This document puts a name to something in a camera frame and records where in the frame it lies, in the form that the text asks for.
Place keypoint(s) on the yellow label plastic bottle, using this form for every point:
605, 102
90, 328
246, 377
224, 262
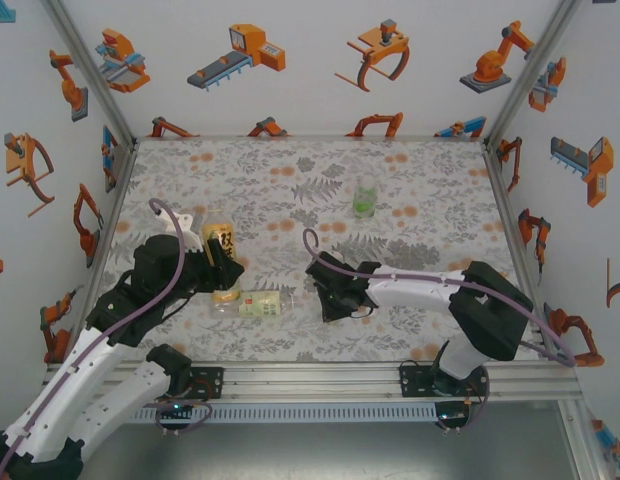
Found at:
217, 225

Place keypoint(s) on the pale green tea label bottle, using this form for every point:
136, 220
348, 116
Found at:
260, 305

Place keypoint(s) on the small green label plastic bottle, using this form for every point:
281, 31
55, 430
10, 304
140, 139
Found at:
365, 202

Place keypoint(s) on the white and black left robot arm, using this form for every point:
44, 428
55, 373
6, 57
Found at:
65, 385

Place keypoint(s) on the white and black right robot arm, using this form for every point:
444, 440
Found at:
415, 290

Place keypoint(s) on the floral patterned table cover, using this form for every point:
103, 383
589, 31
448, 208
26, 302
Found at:
290, 165

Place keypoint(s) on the green-lit controller board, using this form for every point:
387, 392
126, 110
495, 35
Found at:
176, 406
450, 415

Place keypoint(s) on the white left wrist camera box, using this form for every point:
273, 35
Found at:
187, 232

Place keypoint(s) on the aluminium frame rail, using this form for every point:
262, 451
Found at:
310, 382

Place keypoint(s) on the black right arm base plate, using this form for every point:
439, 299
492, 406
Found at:
415, 382

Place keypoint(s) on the aluminium side rail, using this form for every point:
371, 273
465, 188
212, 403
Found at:
121, 175
500, 200

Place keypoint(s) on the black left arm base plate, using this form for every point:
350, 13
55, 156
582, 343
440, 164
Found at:
210, 382

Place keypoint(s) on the aluminium frame post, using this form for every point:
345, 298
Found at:
535, 70
90, 75

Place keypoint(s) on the aluminium frame leg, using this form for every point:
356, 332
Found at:
585, 445

